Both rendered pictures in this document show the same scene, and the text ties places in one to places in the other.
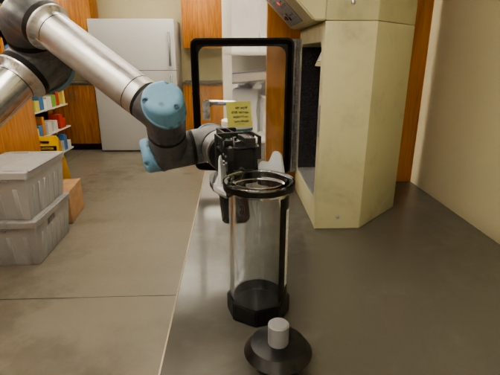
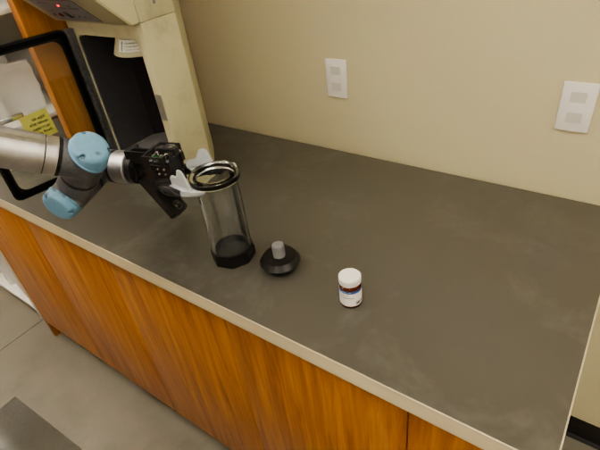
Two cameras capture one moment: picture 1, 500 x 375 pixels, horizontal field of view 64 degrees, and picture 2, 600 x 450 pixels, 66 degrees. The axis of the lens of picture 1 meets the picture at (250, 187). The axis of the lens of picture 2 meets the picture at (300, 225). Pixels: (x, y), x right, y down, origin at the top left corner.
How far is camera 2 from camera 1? 0.61 m
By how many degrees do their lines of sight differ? 46
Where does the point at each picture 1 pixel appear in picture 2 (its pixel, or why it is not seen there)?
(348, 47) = (162, 40)
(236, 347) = (254, 277)
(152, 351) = not seen: hidden behind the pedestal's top
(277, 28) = (33, 20)
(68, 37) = not seen: outside the picture
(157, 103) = (94, 154)
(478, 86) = (231, 33)
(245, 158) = (176, 163)
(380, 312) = (289, 213)
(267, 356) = (284, 262)
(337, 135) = (179, 113)
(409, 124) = not seen: hidden behind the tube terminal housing
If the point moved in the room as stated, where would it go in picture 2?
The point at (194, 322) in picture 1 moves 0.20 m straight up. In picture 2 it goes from (214, 287) to (192, 212)
